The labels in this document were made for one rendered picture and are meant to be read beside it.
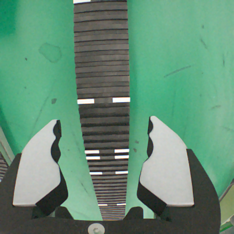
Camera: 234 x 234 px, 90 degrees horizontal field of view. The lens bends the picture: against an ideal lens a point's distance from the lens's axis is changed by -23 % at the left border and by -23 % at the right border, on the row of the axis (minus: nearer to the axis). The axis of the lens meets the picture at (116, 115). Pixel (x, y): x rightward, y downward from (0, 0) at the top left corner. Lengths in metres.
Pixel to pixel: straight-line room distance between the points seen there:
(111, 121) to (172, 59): 0.10
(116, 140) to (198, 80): 0.12
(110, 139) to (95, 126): 0.02
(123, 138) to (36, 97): 0.12
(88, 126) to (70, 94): 0.05
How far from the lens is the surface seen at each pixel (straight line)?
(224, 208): 0.62
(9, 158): 0.29
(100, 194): 0.25
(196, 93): 0.21
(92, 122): 0.15
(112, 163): 0.19
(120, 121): 0.15
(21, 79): 0.20
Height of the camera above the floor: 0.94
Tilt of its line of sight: 60 degrees down
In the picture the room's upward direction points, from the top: 175 degrees clockwise
